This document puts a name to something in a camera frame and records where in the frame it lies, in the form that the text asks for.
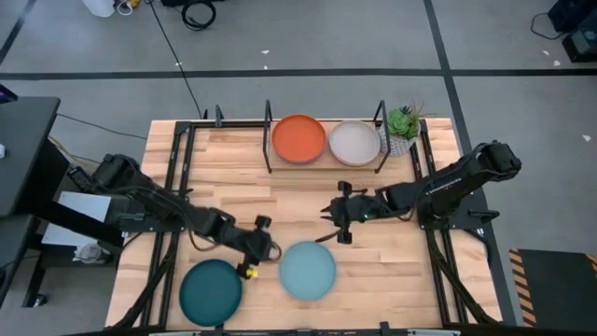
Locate clear plastic bag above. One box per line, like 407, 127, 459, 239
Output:
73, 242, 114, 265

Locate white plug cable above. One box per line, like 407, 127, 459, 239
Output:
115, 0, 142, 16

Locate yellow floor cable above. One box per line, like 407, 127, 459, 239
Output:
48, 134, 102, 164

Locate white container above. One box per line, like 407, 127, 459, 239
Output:
82, 0, 116, 19

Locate thin black floor cable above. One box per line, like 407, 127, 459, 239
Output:
55, 113, 148, 141

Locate black aluminium table frame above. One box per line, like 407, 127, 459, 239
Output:
111, 105, 503, 336

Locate thick black floor cable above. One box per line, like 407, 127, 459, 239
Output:
147, 0, 205, 119

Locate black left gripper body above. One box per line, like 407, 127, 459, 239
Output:
232, 215, 276, 280

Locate black cable coil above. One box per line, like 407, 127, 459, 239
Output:
180, 0, 217, 32

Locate black hazard-striped mat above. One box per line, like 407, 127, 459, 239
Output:
507, 247, 597, 328

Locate black desk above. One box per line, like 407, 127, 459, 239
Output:
0, 95, 62, 309

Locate black wire dish rack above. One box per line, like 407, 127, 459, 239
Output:
261, 99, 392, 175

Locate white sheet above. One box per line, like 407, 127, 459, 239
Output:
40, 190, 118, 248

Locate dark screen device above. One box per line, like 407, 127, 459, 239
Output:
0, 83, 19, 105

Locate light blue plate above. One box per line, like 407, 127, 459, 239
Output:
278, 240, 338, 301

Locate beige plate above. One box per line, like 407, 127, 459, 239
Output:
328, 119, 382, 167

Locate black equipment case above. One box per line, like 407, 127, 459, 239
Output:
546, 0, 597, 64

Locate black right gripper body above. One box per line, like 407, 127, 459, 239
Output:
331, 180, 388, 245

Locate orange plate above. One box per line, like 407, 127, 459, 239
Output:
271, 114, 327, 164

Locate dark teal plate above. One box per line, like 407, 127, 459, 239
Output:
178, 259, 243, 328

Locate green succulent plant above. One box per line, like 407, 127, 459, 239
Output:
386, 100, 437, 142

